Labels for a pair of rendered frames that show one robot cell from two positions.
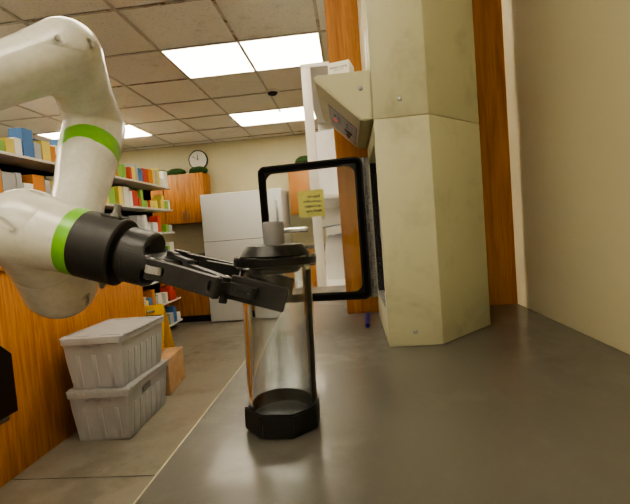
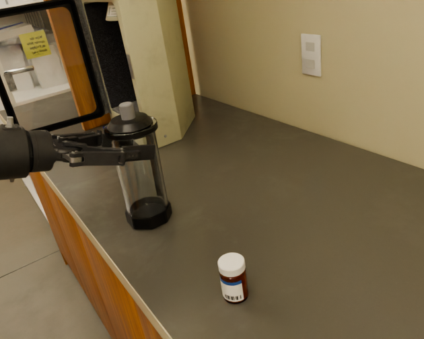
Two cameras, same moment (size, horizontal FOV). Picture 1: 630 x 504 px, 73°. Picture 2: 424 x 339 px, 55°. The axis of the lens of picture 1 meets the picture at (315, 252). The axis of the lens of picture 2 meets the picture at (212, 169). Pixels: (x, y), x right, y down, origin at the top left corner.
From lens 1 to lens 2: 0.48 m
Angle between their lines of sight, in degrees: 42
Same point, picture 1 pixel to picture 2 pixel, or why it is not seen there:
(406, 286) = (155, 108)
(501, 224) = not seen: hidden behind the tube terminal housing
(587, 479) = (295, 187)
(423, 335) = (170, 137)
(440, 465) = (243, 204)
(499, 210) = not seen: hidden behind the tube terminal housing
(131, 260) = (47, 157)
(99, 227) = (15, 140)
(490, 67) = not seen: outside the picture
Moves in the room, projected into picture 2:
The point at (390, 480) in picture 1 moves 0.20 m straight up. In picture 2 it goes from (231, 218) to (219, 134)
